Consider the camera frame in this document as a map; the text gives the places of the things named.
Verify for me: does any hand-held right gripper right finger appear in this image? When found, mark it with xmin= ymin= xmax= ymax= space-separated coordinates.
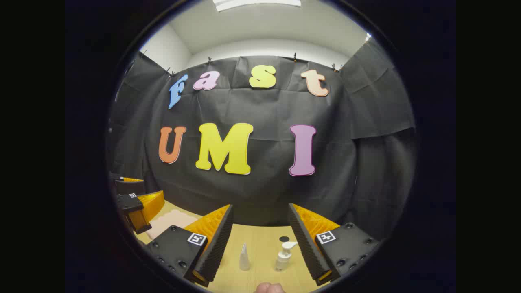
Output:
xmin=288 ymin=203 xmax=381 ymax=286

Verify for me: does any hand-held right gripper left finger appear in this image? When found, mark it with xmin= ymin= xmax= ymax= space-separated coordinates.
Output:
xmin=147 ymin=203 xmax=235 ymax=288

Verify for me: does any clear pump bottle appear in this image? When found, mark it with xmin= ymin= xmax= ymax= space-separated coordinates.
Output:
xmin=275 ymin=241 xmax=298 ymax=272

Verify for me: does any white conical tube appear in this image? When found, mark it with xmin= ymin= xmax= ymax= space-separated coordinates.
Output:
xmin=239 ymin=241 xmax=250 ymax=271

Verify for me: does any pink suitcase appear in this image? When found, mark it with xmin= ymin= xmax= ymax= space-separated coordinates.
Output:
xmin=146 ymin=210 xmax=199 ymax=241

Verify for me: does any black backdrop cloth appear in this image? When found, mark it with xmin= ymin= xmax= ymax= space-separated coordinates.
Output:
xmin=108 ymin=39 xmax=416 ymax=241

